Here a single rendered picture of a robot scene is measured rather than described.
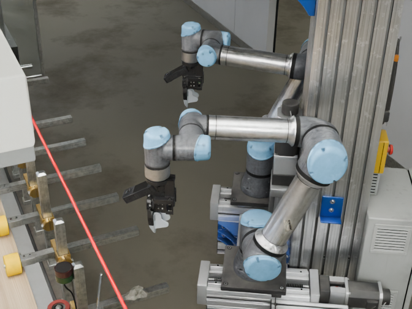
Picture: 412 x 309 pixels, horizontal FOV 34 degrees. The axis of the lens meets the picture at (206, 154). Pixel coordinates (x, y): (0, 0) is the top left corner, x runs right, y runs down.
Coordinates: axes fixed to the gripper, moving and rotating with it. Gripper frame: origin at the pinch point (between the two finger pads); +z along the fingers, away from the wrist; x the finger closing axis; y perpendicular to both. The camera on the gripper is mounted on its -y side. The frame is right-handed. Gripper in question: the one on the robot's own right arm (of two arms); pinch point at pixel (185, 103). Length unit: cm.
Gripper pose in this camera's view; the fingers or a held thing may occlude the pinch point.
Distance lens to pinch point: 282.7
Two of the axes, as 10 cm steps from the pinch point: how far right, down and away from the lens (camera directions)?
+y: 10.0, 0.7, -0.7
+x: 1.0, -5.3, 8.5
